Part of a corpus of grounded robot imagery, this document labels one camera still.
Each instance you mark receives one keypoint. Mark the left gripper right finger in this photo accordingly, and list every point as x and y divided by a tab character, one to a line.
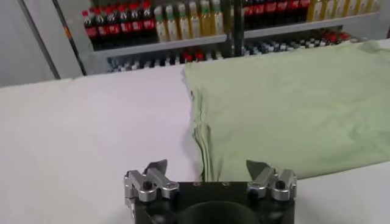
283	185

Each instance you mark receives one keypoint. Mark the light green shirt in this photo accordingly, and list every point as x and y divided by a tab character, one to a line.
289	106

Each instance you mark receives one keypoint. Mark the red-cap cola bottle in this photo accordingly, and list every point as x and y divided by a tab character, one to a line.
293	4
344	36
125	27
187	57
114	29
90	32
259	8
199	56
149	23
281	5
137	25
270	7
102	30
332	38
304	3
248	9

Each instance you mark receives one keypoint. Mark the beverage cooler cabinet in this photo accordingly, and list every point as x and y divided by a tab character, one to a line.
97	61
362	27

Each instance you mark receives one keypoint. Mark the white cooler shelf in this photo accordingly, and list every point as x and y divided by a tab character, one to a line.
161	46
304	25

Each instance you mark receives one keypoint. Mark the open glass cooler door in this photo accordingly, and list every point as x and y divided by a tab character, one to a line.
70	39

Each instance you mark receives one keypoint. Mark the yellow tea bottle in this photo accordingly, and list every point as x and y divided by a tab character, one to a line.
359	6
183	25
371	5
217	19
195	24
172	27
324	9
161	29
347	7
336	8
313	10
206	22

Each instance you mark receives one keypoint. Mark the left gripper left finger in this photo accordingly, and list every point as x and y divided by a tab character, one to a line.
146	185

